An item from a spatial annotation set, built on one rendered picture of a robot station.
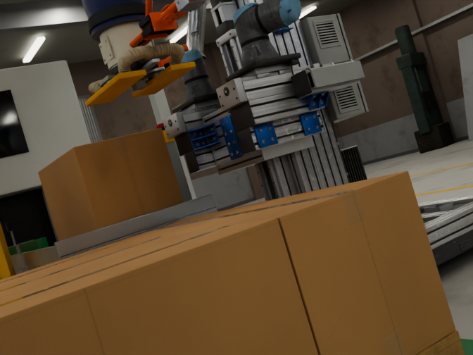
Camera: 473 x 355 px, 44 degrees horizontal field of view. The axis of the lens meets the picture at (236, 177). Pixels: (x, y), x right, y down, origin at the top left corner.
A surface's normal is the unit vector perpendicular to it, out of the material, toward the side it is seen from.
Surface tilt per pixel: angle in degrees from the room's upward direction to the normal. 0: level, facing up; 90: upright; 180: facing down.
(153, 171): 90
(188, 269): 90
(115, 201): 90
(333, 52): 90
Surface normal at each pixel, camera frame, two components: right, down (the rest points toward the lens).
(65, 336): 0.50, -0.15
